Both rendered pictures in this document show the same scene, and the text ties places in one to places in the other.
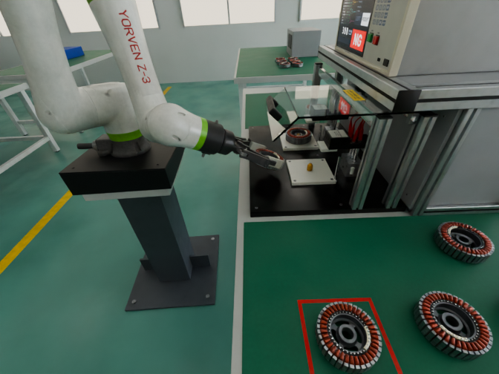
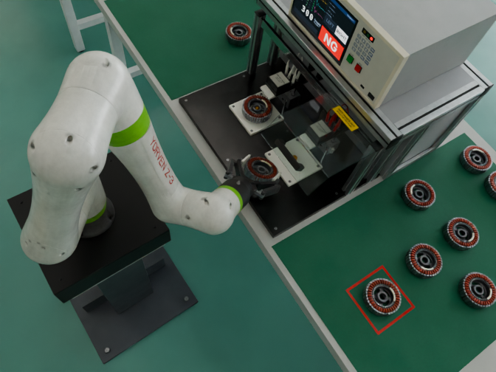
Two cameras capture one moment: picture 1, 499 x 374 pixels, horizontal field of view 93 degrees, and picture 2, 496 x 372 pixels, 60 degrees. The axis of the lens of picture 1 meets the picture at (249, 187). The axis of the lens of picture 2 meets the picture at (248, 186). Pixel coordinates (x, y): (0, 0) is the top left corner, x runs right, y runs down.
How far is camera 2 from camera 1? 0.95 m
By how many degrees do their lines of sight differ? 37
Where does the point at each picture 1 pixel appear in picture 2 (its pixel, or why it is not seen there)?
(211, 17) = not seen: outside the picture
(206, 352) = (218, 345)
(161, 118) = (222, 221)
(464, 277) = (423, 223)
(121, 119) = (97, 201)
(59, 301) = not seen: outside the picture
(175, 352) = (190, 362)
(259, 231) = (289, 249)
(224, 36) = not seen: outside the picture
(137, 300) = (110, 347)
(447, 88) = (416, 127)
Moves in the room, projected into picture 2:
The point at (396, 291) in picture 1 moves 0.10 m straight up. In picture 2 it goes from (393, 252) to (406, 241)
